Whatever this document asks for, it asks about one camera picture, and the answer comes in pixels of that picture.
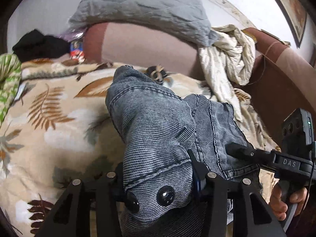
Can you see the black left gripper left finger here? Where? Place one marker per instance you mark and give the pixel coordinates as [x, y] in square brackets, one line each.
[70, 215]

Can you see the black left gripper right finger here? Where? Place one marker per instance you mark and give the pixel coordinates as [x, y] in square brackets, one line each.
[252, 216]

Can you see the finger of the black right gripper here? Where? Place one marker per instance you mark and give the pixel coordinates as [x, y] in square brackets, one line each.
[250, 154]

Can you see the grey blue denim pants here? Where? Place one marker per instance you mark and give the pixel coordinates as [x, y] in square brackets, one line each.
[159, 128]

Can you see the beige leaf print blanket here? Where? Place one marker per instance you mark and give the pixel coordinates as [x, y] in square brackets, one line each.
[58, 131]

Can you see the cream floral sheet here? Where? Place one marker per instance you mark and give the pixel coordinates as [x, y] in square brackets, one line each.
[230, 59]

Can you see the dark round sunglasses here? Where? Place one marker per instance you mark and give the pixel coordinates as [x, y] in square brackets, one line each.
[157, 74]

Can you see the green white patterned quilt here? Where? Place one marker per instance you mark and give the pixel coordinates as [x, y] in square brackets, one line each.
[10, 80]

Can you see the grey quilted pillow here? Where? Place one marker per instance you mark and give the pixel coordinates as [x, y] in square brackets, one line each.
[184, 19]

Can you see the black cloth bundle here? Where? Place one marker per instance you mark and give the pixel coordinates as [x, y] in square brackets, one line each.
[35, 45]

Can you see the framed wall picture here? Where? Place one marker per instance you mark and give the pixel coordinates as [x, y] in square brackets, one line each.
[296, 17]

